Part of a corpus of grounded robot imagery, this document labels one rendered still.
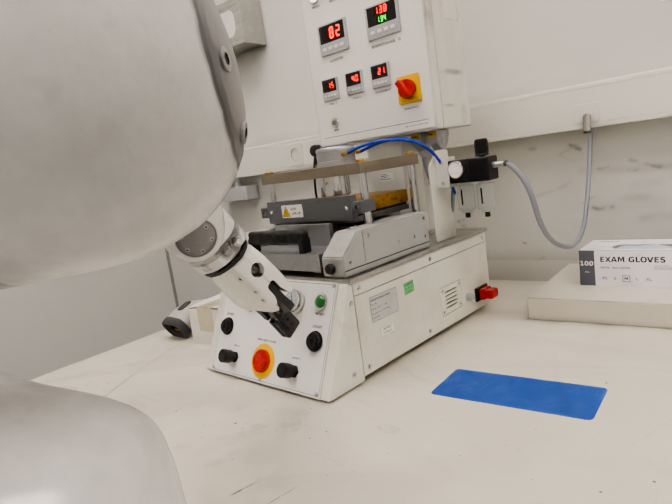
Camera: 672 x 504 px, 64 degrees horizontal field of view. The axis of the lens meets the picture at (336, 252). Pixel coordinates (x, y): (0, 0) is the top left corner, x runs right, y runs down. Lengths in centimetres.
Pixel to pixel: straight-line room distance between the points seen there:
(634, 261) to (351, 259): 58
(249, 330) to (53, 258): 85
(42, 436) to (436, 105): 99
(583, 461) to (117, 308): 200
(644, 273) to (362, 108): 66
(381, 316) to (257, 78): 121
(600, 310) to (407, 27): 65
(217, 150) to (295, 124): 167
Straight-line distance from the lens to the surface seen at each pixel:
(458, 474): 67
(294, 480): 70
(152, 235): 17
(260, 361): 97
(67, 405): 21
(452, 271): 111
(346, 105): 124
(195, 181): 16
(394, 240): 96
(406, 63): 114
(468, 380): 89
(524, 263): 148
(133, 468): 20
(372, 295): 90
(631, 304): 110
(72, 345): 233
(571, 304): 113
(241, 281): 74
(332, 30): 127
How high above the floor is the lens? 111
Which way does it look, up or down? 9 degrees down
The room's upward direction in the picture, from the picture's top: 8 degrees counter-clockwise
